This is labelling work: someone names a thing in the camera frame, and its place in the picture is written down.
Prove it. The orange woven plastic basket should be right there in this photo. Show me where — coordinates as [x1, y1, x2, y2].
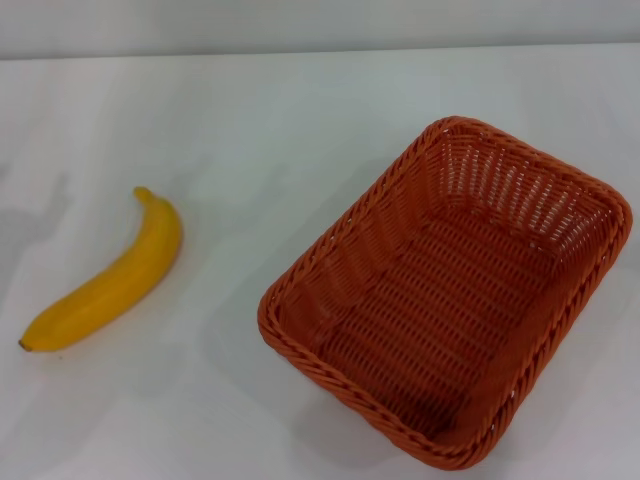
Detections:
[256, 115, 634, 472]

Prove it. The yellow banana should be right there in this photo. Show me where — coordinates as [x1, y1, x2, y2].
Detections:
[18, 186, 184, 353]

